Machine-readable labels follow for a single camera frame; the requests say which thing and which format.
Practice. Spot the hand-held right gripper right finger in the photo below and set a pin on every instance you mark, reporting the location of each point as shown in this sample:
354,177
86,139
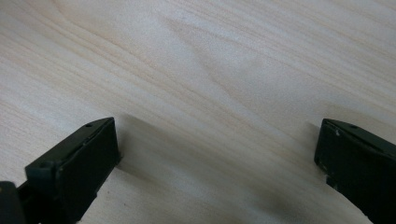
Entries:
361,165

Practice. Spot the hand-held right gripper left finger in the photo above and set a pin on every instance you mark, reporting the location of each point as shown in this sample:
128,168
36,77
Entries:
77,168

